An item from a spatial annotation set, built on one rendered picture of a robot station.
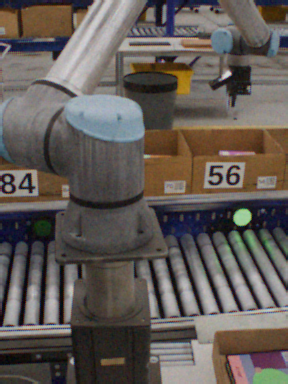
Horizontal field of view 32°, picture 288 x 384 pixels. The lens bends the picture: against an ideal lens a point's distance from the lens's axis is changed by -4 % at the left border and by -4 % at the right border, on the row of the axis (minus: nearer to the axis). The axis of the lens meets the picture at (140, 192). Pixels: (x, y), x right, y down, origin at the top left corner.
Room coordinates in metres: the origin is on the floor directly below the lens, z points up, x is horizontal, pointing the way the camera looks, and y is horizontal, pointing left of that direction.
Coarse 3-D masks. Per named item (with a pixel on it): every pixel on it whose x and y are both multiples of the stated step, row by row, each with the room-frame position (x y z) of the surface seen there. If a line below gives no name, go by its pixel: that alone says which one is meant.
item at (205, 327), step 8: (200, 320) 1.23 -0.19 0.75; (208, 320) 1.23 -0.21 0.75; (216, 320) 1.23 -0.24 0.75; (224, 320) 1.23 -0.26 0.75; (232, 320) 1.23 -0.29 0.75; (240, 320) 1.22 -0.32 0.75; (248, 320) 1.22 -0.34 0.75; (256, 320) 1.22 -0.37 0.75; (264, 320) 1.22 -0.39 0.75; (272, 320) 1.22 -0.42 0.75; (280, 320) 1.22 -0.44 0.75; (200, 328) 1.19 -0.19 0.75; (208, 328) 1.19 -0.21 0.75; (216, 328) 1.19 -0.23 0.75; (224, 328) 1.19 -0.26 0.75; (232, 328) 1.19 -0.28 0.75; (240, 328) 1.19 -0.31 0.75; (248, 328) 1.19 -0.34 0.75; (256, 328) 1.19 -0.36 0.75; (200, 336) 1.15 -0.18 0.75; (208, 336) 1.15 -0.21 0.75
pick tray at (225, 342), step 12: (216, 336) 1.05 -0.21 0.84; (228, 336) 1.07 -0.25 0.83; (240, 336) 1.07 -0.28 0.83; (252, 336) 1.07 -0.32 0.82; (264, 336) 1.07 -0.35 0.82; (276, 336) 1.07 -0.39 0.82; (216, 348) 1.01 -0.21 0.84; (228, 348) 1.07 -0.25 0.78; (240, 348) 1.07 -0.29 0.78; (252, 348) 1.07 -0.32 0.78; (264, 348) 1.07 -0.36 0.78; (276, 348) 1.07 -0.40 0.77; (216, 360) 0.99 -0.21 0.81; (216, 372) 0.98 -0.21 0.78
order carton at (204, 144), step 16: (192, 144) 2.12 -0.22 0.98; (208, 144) 2.13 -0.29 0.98; (224, 144) 2.14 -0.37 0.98; (240, 144) 2.14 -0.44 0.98; (256, 144) 2.15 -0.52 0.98; (272, 144) 2.03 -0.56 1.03; (192, 160) 1.83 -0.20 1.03; (208, 160) 1.83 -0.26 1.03; (224, 160) 1.84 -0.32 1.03; (240, 160) 1.85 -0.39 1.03; (256, 160) 1.85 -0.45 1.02; (272, 160) 1.86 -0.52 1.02; (192, 176) 1.83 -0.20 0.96; (256, 176) 1.86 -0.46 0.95; (272, 176) 1.86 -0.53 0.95; (192, 192) 1.83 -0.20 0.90; (208, 192) 1.83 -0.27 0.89; (224, 192) 1.84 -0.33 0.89
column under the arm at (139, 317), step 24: (144, 288) 0.98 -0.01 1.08; (72, 312) 0.88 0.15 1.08; (144, 312) 0.89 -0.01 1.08; (72, 336) 0.84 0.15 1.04; (96, 336) 0.84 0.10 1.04; (120, 336) 0.84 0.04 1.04; (144, 336) 0.84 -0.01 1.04; (72, 360) 1.03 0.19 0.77; (96, 360) 0.84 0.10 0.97; (120, 360) 0.84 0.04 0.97; (144, 360) 0.84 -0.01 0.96
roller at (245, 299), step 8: (216, 240) 1.72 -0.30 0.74; (224, 240) 1.71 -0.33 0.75; (216, 248) 1.69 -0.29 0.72; (224, 248) 1.65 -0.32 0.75; (224, 256) 1.60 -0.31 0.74; (232, 256) 1.60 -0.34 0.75; (224, 264) 1.57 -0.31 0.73; (232, 264) 1.54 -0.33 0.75; (232, 272) 1.49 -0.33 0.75; (240, 272) 1.50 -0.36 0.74; (232, 280) 1.46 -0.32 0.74; (240, 280) 1.44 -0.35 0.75; (240, 288) 1.40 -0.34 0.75; (240, 296) 1.36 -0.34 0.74; (248, 296) 1.35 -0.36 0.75; (240, 304) 1.33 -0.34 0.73; (248, 304) 1.31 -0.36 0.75
